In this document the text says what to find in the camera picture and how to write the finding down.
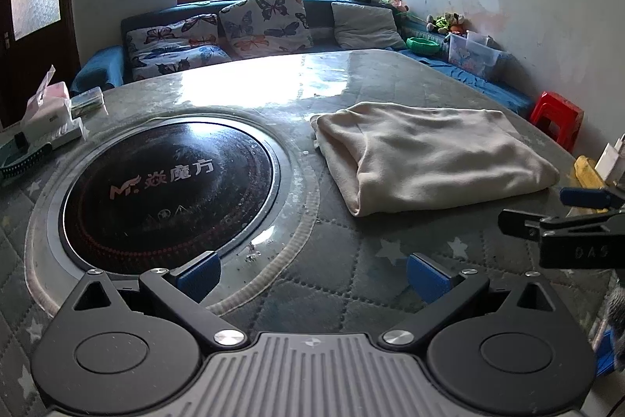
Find white object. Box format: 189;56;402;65
595;134;625;184

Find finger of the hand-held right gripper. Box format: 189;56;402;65
497;208;555;241
559;186;625;211

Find teal black perforated strap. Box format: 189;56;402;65
0;131;54;182

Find yellow object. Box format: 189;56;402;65
572;155;612;190

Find green packet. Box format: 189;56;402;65
70;87;109;116

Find blue sofa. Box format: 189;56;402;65
70;0;535;117

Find clear plastic storage box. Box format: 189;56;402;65
446;30;502;79

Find small plush toys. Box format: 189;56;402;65
426;11;470;35

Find butterfly print cushion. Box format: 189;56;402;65
125;13;219;57
218;0;314;59
131;45;232;82

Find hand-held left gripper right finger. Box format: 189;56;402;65
380;252;572;346

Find pink tissue pack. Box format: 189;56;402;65
20;65;72;125

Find person's right hand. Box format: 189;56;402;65
604;277;625;371

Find dark door with frosted glass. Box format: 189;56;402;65
0;0;83;132

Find white box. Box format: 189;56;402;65
27;109;85;141

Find round black induction cooktop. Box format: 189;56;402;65
24;114;320;317

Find grey cushion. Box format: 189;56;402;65
331;1;407;52

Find green bowl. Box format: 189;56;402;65
405;36;441;55

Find cream sweater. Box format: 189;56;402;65
310;101;561;218

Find red plastic stool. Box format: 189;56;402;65
529;91;585;150

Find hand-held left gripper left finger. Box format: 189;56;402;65
59;251;247;347

